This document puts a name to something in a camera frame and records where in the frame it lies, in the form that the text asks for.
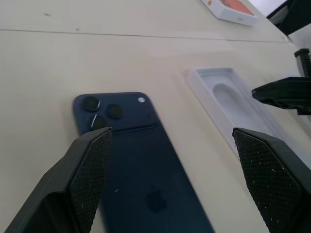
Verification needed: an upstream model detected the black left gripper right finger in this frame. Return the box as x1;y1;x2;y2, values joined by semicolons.
232;127;311;233

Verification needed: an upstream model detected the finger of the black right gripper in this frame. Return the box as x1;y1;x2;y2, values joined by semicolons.
252;94;311;116
251;76;311;99

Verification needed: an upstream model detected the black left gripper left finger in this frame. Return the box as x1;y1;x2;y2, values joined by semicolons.
0;127;113;233

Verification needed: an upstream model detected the dark blue smartphone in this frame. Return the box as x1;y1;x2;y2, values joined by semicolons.
72;91;216;233

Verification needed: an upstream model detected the white phone box tray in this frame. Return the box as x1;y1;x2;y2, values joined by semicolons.
186;67;307;161

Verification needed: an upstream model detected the white box lid orange print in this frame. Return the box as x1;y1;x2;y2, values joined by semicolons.
200;0;259;27

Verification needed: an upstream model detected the black office chair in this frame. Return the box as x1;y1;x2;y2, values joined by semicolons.
265;0;311;36

